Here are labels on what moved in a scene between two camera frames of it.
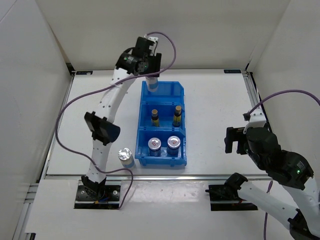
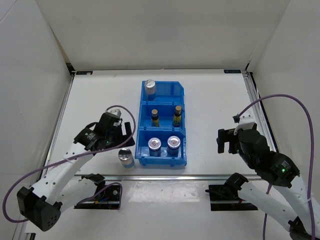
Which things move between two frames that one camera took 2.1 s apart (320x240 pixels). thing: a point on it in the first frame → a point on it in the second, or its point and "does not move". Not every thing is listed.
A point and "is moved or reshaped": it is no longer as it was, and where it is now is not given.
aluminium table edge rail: (71, 177) does not move
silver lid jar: (152, 83) is moved or reshaped
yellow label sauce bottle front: (155, 121) does not move
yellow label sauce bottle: (177, 116) does not move
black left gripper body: (152, 62) → (114, 138)
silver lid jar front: (125, 156) does not move
